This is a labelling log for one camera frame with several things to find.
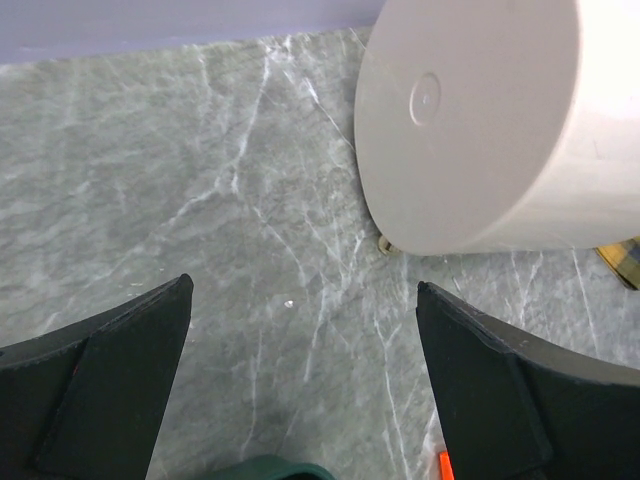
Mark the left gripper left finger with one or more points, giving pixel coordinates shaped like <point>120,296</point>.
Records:
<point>87,401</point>

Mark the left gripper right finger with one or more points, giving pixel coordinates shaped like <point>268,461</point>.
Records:
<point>512,405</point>

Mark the round drawer organizer box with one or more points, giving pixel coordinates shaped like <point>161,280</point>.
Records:
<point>489,126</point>

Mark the orange black highlighter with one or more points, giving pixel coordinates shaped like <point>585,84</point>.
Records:
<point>446,471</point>

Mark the yellow plaid cloth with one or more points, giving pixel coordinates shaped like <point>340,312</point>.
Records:
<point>624,261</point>

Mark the green compartment tray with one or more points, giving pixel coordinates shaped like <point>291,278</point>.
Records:
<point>271,467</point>

